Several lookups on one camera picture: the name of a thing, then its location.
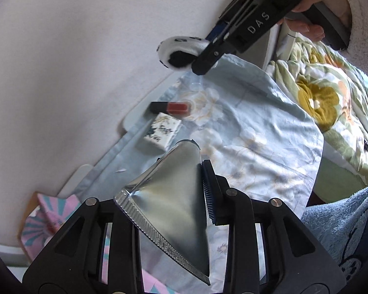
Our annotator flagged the light blue floral cloth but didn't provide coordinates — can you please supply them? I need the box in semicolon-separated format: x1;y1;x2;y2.
74;56;324;293

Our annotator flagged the black red lipstick tube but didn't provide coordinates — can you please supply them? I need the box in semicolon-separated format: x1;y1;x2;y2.
149;102;191;116

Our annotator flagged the white black spotted sock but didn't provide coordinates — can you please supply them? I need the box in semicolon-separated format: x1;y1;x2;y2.
157;36;210;71

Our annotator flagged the person's right hand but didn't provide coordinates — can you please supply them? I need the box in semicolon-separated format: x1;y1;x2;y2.
277;0;352;42

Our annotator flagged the cardboard box pink lining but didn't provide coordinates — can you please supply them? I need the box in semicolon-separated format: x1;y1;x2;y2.
18;193;174;293

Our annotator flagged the white floral small box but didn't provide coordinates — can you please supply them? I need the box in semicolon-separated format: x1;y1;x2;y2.
144;113;182;151

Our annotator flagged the silver foil tube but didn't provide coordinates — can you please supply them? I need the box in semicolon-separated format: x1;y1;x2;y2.
114;139;210;284

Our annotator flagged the floral green yellow quilt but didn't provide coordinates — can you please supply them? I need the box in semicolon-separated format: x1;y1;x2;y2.
266;35;368;185

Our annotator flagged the white folding table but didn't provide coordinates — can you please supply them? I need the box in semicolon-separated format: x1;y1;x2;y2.
57;67;191;200

